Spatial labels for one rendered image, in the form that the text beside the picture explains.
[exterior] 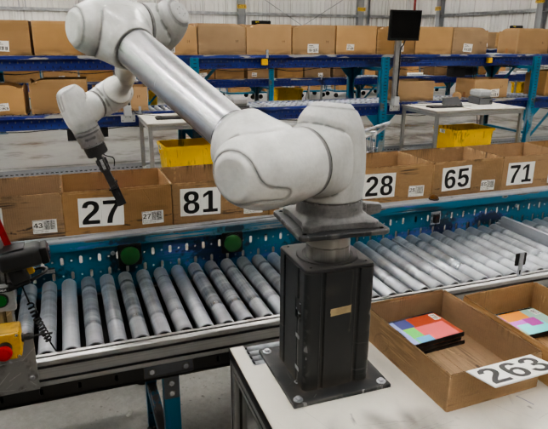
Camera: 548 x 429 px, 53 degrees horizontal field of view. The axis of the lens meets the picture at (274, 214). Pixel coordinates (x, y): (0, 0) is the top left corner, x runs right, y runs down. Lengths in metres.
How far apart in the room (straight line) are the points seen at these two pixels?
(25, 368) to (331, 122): 1.03
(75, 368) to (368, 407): 0.80
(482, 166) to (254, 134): 1.82
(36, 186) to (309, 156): 1.50
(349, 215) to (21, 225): 1.26
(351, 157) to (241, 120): 0.26
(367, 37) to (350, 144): 6.35
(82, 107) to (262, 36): 5.08
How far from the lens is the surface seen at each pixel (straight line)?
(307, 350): 1.36
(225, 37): 6.80
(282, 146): 1.06
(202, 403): 2.67
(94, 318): 1.82
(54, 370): 1.68
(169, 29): 1.55
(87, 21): 1.44
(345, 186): 1.23
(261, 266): 2.14
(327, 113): 1.21
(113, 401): 2.75
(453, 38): 8.25
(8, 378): 1.68
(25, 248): 1.47
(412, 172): 2.53
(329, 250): 1.30
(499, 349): 1.66
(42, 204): 2.11
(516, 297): 1.92
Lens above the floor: 1.58
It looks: 18 degrees down
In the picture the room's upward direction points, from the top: straight up
